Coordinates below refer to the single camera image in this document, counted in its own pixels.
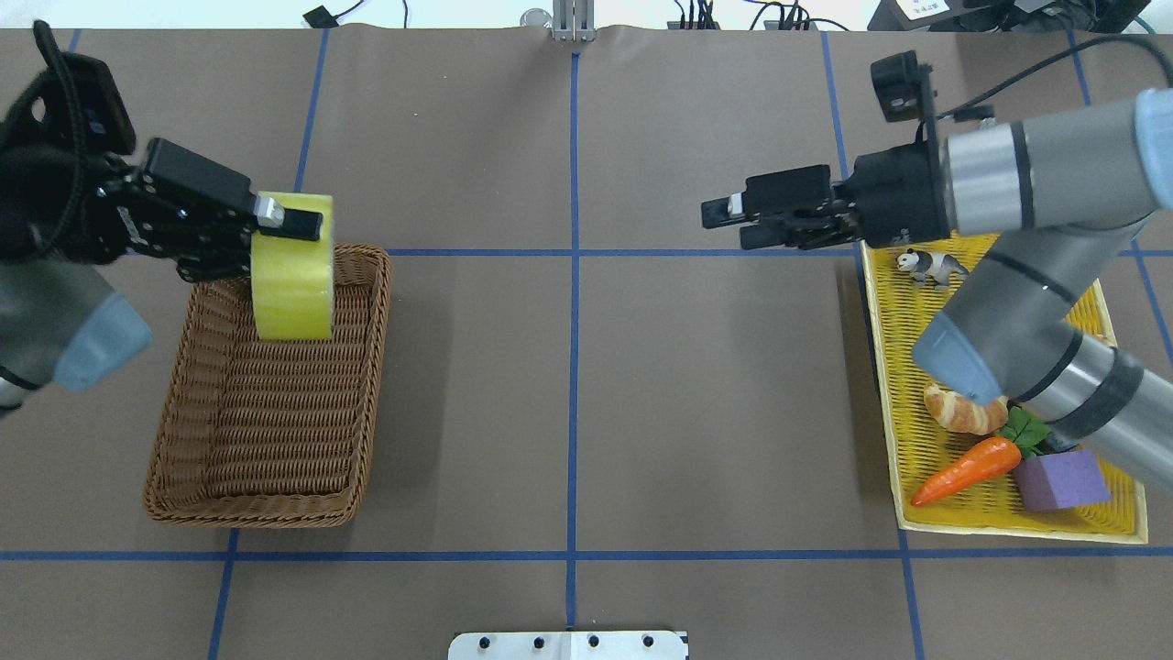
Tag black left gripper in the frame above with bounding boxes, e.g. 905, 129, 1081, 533
1, 138, 325, 283

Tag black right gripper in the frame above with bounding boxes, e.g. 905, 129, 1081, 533
701, 142, 952, 250

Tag yellow tape roll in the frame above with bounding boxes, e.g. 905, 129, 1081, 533
248, 191, 334, 342

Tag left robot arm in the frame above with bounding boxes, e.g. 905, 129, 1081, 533
1, 138, 328, 416

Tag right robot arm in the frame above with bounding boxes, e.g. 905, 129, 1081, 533
700, 89, 1172, 489

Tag yellow woven basket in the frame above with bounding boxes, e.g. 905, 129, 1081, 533
861, 247, 1148, 545

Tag brown wicker basket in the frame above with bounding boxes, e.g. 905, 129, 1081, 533
142, 244, 393, 529

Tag black usb hub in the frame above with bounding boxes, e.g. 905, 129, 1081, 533
665, 1, 816, 32

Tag panda figurine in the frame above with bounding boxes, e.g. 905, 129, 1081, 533
896, 249, 970, 290

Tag toy croissant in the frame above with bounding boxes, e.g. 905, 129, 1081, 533
923, 383, 1009, 435

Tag orange toy carrot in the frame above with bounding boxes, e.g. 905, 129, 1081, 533
911, 406, 1051, 506

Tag purple foam block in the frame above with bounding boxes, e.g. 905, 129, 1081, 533
1011, 450, 1112, 512

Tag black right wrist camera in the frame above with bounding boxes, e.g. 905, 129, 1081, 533
869, 50, 937, 142

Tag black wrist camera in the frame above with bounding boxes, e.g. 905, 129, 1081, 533
869, 50, 937, 142
4, 52, 137, 156

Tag aluminium frame post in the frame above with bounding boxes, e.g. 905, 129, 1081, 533
550, 0, 597, 43

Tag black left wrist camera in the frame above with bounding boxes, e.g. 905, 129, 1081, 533
4, 52, 137, 156

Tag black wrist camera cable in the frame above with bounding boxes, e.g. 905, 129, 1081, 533
935, 33, 1173, 125

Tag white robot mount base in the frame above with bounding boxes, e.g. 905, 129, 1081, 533
447, 630, 691, 659

